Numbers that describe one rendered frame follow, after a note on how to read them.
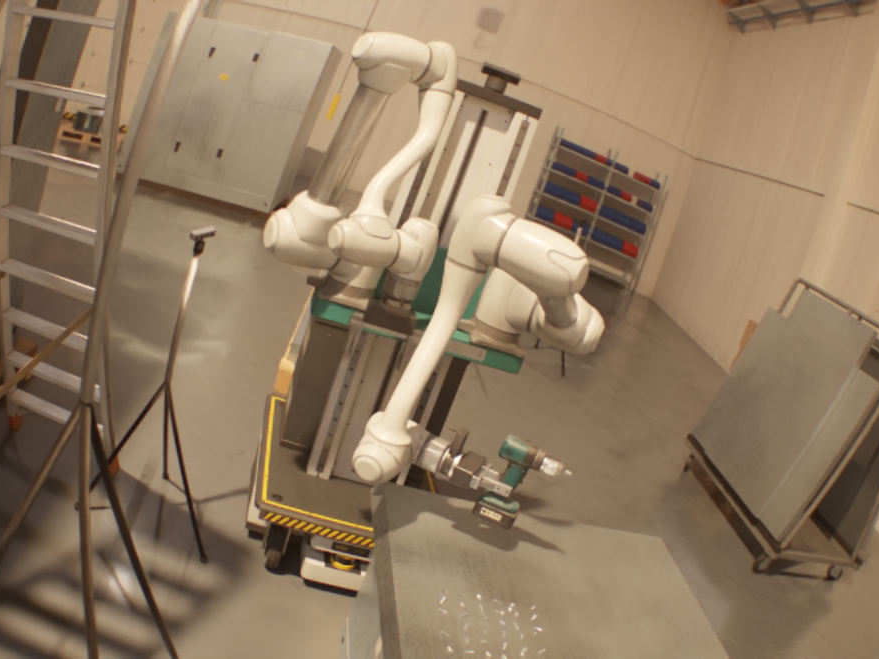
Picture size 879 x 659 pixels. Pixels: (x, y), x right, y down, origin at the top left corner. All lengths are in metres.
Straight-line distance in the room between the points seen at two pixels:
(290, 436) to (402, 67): 1.46
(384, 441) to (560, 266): 0.56
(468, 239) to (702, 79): 11.75
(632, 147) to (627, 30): 2.25
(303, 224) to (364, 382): 0.72
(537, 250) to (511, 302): 0.64
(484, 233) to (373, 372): 0.98
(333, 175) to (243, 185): 5.93
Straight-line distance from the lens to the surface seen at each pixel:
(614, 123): 12.69
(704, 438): 5.18
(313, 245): 2.14
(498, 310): 2.34
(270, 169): 7.94
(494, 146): 2.48
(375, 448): 1.77
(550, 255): 1.71
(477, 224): 1.76
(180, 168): 8.17
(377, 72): 2.01
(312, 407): 2.78
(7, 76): 2.06
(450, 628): 1.65
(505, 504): 1.93
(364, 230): 1.88
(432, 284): 2.44
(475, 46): 12.29
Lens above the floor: 1.63
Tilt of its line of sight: 17 degrees down
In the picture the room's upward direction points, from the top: 20 degrees clockwise
